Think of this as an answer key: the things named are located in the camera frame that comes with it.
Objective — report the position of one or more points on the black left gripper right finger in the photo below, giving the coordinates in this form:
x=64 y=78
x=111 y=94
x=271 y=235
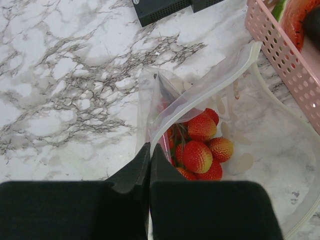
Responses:
x=183 y=209

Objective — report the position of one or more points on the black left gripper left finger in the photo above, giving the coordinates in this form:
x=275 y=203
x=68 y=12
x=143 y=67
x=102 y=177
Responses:
x=111 y=209

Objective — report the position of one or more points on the red yellow toy strawberry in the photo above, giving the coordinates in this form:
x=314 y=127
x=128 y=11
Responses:
x=197 y=157

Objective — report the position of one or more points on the clear polka dot zip bag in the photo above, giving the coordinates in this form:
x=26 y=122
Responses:
x=272 y=146

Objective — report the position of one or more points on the pink perforated plastic basket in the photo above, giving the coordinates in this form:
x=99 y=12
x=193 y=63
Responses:
x=299 y=70

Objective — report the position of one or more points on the dark purple toy eggplant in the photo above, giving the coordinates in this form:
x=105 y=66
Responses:
x=311 y=26

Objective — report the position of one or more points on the red toy watermelon slice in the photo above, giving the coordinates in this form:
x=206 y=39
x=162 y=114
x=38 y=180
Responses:
x=290 y=15

